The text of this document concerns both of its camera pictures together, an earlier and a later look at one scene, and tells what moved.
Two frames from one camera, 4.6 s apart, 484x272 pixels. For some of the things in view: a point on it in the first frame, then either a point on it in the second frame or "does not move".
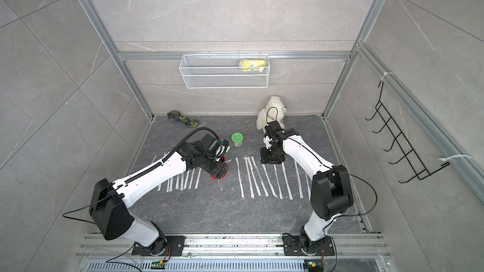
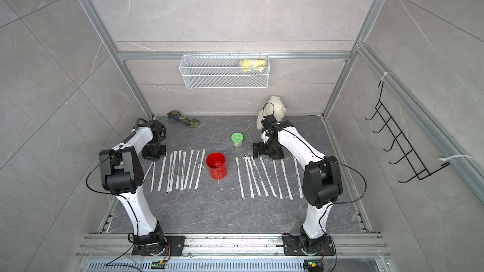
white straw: [299, 181] does not move
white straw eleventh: [186, 179] does not move
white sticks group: [271, 186] does not move
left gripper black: [220, 169] to [147, 155]
